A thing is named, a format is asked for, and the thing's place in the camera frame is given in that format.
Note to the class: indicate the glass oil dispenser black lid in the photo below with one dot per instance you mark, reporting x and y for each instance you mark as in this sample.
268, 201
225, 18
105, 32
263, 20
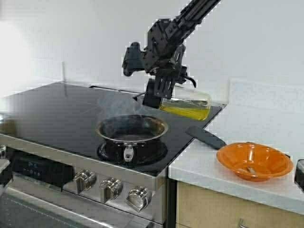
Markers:
183, 102

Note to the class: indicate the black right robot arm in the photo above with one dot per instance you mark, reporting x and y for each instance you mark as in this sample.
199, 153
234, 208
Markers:
194, 13

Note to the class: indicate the stainless steel stove range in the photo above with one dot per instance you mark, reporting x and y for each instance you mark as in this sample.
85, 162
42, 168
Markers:
50, 135

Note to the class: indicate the right steel stove knob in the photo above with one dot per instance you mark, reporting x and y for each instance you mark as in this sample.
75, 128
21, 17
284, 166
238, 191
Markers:
139, 198

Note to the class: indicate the left steel stove knob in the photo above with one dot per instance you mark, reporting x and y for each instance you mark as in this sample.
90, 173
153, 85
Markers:
84, 180

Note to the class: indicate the black spatula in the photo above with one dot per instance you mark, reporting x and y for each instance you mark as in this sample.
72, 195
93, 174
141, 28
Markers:
206, 137

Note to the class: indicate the middle steel stove knob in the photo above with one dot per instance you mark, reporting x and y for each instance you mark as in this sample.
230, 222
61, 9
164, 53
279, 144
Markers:
110, 189

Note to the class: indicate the steel stove knob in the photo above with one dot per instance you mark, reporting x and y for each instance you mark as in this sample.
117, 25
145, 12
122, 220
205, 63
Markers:
84, 180
139, 198
110, 189

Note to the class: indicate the far left stove knob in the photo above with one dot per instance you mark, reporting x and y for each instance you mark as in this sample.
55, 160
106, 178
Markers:
3, 151

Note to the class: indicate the raw shrimp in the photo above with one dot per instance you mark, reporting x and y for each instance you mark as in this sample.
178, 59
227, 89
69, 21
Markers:
249, 170

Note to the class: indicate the black frying pan steel rim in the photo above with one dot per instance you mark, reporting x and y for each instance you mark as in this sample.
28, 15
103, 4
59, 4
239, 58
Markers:
130, 138

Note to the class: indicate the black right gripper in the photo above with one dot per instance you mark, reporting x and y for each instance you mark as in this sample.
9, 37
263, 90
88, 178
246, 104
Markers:
162, 57

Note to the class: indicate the steel cabinet drawer handle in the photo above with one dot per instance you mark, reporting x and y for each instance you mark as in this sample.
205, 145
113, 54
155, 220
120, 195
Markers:
241, 224

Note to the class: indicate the black appliance at right edge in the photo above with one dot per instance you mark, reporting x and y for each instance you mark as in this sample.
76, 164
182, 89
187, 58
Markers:
299, 174

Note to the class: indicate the orange plastic bowl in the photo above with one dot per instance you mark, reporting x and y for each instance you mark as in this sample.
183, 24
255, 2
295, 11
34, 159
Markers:
267, 161

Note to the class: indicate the wooden base cabinet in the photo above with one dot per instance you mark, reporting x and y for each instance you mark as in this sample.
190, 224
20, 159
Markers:
202, 208

